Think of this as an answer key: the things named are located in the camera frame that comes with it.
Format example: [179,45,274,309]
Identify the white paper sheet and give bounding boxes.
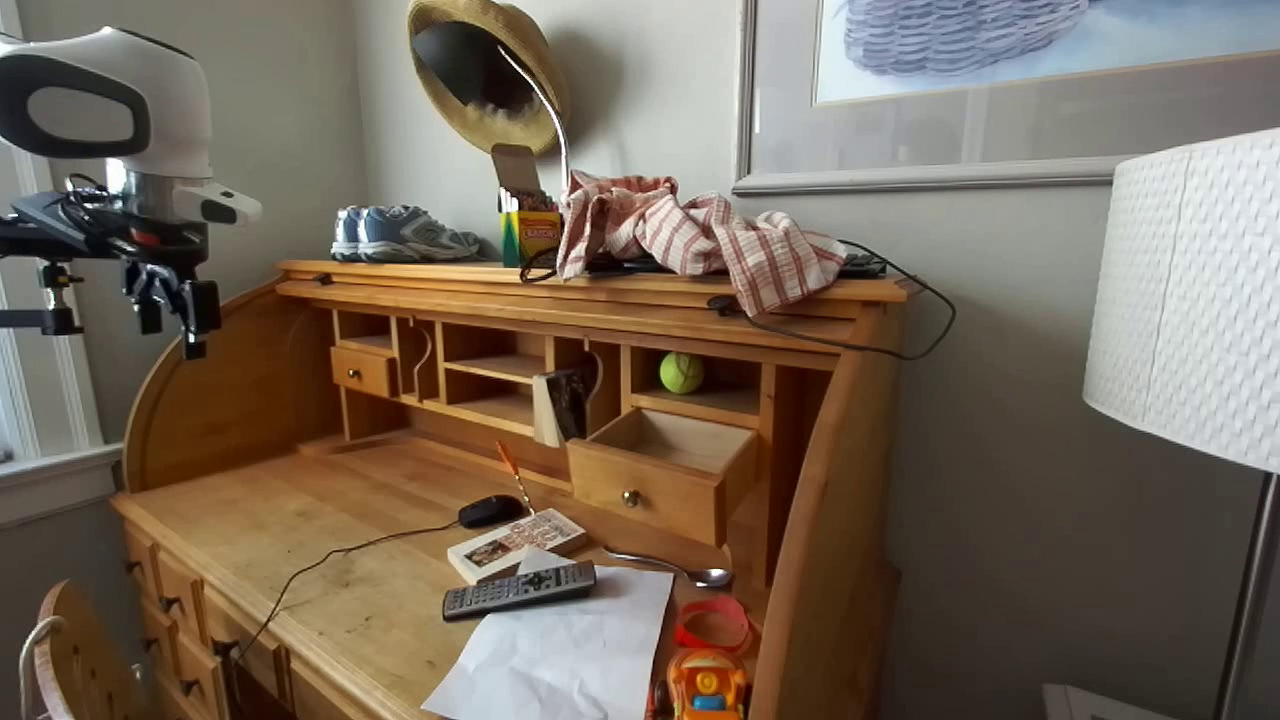
[425,564,673,720]

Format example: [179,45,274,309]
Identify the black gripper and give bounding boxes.
[51,192,222,362]

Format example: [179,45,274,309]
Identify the open top right drawer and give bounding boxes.
[568,407,758,545]

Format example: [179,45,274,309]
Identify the metal spoon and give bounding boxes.
[597,551,739,596]

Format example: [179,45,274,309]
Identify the black mouse cable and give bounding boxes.
[223,518,473,663]

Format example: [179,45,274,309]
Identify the black keyboard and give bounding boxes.
[588,251,889,280]

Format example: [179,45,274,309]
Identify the orange toy car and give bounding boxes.
[667,649,748,720]

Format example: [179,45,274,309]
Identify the red plastic toy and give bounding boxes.
[673,593,758,657]

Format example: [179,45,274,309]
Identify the wooden roll-top desk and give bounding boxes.
[116,259,911,720]

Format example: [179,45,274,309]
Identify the white lamp shade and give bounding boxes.
[1084,128,1280,471]

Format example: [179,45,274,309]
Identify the green tennis ball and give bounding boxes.
[655,353,706,398]

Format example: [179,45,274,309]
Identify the small top left drawer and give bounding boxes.
[334,344,397,398]

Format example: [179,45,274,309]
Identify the black remote control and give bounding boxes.
[439,564,597,621]

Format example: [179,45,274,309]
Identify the red white checkered cloth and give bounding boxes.
[555,172,849,318]

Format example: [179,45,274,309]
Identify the black computer mouse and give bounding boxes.
[456,496,530,527]

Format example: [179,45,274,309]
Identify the framed wall picture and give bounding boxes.
[737,0,1280,198]

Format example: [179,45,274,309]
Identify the black white card box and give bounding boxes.
[534,370,588,450]

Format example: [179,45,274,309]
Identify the small paperback book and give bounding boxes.
[448,510,584,585]

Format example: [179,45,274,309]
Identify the blue grey sneakers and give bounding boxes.
[334,206,492,263]

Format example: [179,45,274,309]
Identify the camera on tripod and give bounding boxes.
[0,220,125,335]

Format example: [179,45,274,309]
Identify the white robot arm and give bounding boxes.
[0,29,260,362]

